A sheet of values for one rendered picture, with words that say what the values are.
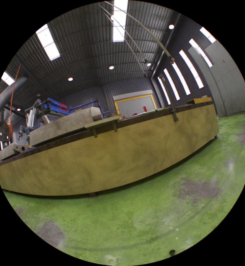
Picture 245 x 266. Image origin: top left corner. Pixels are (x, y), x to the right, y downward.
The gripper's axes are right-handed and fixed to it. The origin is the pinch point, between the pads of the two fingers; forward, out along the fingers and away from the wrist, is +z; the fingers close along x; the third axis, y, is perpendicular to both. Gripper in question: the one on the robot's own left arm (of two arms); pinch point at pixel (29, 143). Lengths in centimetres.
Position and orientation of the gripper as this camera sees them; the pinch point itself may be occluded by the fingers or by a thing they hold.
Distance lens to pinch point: 248.0
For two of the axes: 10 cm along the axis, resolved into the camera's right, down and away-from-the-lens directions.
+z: 2.8, 9.6, 0.1
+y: 1.1, -0.3, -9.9
